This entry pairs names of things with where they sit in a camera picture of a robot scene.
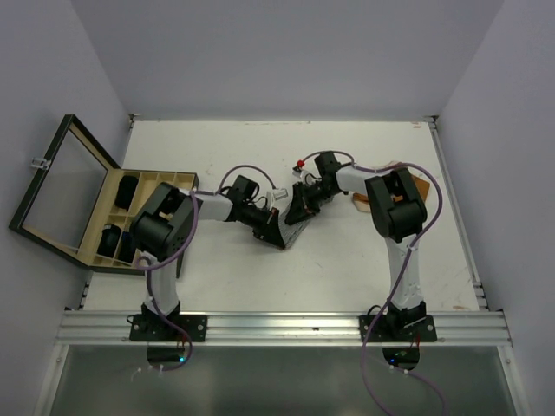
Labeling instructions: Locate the aluminium mounting rail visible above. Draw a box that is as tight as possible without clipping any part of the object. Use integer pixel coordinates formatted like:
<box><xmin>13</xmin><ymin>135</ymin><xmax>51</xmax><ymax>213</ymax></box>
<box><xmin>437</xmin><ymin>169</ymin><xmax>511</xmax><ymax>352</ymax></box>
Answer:
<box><xmin>55</xmin><ymin>311</ymin><xmax>511</xmax><ymax>347</ymax></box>

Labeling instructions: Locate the purple cable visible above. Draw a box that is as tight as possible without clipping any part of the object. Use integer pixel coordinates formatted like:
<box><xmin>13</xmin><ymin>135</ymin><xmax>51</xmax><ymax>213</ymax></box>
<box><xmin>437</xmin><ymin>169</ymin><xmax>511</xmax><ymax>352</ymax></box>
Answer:
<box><xmin>134</xmin><ymin>163</ymin><xmax>274</xmax><ymax>374</ymax></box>
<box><xmin>301</xmin><ymin>150</ymin><xmax>447</xmax><ymax>416</ymax></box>

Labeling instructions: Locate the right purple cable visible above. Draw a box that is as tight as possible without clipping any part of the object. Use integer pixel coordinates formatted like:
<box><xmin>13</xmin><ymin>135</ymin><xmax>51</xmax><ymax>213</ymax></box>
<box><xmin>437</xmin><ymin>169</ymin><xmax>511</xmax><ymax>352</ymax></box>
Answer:
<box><xmin>301</xmin><ymin>150</ymin><xmax>447</xmax><ymax>416</ymax></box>

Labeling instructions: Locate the glass box lid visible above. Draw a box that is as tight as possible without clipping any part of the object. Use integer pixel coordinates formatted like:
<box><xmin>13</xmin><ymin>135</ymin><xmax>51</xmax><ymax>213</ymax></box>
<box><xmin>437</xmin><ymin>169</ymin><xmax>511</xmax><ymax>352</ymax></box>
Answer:
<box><xmin>9</xmin><ymin>114</ymin><xmax>121</xmax><ymax>269</ymax></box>

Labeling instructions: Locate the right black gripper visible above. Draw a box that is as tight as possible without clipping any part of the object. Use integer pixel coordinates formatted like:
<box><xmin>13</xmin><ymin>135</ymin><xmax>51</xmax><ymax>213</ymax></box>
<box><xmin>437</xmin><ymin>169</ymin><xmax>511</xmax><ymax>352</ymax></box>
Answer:
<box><xmin>285</xmin><ymin>180</ymin><xmax>337</xmax><ymax>224</ymax></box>

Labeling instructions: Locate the black underwear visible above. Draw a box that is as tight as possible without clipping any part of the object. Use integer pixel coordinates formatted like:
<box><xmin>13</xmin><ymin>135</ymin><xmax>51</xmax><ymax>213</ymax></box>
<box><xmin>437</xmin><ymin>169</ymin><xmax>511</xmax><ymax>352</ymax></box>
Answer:
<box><xmin>116</xmin><ymin>231</ymin><xmax>136</xmax><ymax>263</ymax></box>
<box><xmin>96</xmin><ymin>224</ymin><xmax>121</xmax><ymax>257</ymax></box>
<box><xmin>114</xmin><ymin>175</ymin><xmax>139</xmax><ymax>211</ymax></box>

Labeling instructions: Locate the orange underwear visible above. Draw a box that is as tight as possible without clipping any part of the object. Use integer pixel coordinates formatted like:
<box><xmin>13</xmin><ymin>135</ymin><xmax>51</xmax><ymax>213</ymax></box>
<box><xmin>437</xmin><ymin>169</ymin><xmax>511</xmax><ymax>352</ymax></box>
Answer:
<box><xmin>343</xmin><ymin>160</ymin><xmax>431</xmax><ymax>213</ymax></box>

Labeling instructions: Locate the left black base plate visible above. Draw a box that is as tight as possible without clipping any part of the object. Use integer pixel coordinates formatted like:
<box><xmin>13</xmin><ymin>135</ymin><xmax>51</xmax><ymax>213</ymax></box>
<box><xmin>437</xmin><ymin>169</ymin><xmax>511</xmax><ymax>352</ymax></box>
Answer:
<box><xmin>126</xmin><ymin>314</ymin><xmax>207</xmax><ymax>342</ymax></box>

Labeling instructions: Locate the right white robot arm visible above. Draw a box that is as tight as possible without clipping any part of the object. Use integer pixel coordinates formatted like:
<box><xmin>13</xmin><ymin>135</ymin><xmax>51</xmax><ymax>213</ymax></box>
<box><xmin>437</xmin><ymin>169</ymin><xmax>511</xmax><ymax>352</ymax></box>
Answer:
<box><xmin>285</xmin><ymin>151</ymin><xmax>428</xmax><ymax>341</ymax></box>

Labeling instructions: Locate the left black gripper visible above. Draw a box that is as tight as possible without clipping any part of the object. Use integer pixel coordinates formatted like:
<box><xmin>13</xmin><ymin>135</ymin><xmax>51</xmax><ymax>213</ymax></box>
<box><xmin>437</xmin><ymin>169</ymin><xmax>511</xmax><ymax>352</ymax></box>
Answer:
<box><xmin>239</xmin><ymin>202</ymin><xmax>284</xmax><ymax>248</ymax></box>

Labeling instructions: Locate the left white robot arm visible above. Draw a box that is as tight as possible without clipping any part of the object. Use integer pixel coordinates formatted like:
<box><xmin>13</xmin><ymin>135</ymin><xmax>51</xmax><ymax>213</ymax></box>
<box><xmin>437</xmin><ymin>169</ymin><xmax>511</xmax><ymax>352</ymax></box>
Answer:
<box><xmin>129</xmin><ymin>175</ymin><xmax>286</xmax><ymax>341</ymax></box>

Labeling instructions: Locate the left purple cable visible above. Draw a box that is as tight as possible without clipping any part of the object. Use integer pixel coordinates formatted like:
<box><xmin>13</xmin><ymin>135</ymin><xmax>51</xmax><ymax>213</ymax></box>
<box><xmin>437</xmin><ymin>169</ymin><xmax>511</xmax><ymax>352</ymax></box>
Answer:
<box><xmin>134</xmin><ymin>163</ymin><xmax>274</xmax><ymax>374</ymax></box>

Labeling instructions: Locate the white wall latch clip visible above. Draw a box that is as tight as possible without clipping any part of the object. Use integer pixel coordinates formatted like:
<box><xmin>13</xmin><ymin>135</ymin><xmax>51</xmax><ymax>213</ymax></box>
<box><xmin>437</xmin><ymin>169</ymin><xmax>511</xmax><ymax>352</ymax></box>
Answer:
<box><xmin>30</xmin><ymin>158</ymin><xmax>51</xmax><ymax>171</ymax></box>

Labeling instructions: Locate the wooden compartment organizer box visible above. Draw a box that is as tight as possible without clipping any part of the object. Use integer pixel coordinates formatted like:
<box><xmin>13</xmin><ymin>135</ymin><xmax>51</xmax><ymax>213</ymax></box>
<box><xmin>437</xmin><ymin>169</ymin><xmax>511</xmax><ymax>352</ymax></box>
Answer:
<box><xmin>75</xmin><ymin>169</ymin><xmax>199</xmax><ymax>276</ymax></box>

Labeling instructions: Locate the rolled black underwear in box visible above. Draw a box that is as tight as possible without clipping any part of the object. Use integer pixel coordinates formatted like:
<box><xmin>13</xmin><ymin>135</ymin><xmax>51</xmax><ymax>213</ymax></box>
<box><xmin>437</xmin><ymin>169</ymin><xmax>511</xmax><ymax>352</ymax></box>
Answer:
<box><xmin>96</xmin><ymin>224</ymin><xmax>121</xmax><ymax>257</ymax></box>

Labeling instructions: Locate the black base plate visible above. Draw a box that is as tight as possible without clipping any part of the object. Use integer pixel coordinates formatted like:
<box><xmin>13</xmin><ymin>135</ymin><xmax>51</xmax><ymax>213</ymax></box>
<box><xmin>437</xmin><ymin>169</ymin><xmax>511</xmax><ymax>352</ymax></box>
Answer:
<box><xmin>126</xmin><ymin>314</ymin><xmax>207</xmax><ymax>342</ymax></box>
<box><xmin>368</xmin><ymin>302</ymin><xmax>438</xmax><ymax>342</ymax></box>

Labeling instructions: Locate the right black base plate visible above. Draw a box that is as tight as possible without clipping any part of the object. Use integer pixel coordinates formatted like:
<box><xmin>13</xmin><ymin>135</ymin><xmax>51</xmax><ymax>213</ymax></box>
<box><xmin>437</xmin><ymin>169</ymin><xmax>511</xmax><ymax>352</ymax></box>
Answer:
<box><xmin>368</xmin><ymin>302</ymin><xmax>438</xmax><ymax>342</ymax></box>

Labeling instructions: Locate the grey striped underwear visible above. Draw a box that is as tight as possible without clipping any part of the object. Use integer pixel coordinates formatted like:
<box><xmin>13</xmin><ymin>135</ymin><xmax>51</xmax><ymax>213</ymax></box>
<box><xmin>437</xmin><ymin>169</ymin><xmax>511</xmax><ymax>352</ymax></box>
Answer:
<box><xmin>277</xmin><ymin>202</ymin><xmax>320</xmax><ymax>250</ymax></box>

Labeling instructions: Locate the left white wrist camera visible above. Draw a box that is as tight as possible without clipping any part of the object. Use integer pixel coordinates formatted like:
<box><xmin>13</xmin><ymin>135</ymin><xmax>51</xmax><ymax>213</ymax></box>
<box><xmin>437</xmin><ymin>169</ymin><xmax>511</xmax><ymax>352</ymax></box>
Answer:
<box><xmin>265</xmin><ymin>188</ymin><xmax>289</xmax><ymax>205</ymax></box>

